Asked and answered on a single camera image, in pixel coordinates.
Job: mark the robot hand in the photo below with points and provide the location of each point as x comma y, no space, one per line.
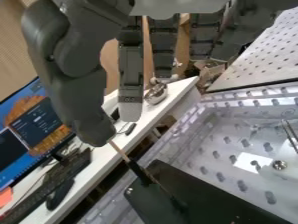
74,50

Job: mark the thin drill bit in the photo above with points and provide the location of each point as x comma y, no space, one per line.
290,135

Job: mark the small white jointed device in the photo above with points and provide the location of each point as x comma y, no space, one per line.
156,94

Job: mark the small black desk item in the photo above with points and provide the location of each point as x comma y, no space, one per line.
130,128

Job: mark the computer monitor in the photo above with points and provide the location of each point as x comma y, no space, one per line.
27,133

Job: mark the thin stick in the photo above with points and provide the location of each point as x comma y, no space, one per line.
121,153

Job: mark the clear box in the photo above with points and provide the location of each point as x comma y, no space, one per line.
200,110

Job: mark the white desk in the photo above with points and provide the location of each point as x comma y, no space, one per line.
106,160

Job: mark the black computer mouse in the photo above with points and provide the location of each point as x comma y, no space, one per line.
60,195

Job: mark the black keyboard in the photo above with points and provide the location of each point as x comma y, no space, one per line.
31,196

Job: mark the black plate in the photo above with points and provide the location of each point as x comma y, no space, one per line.
208,203

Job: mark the small silver nut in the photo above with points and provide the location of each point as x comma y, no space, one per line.
278,164

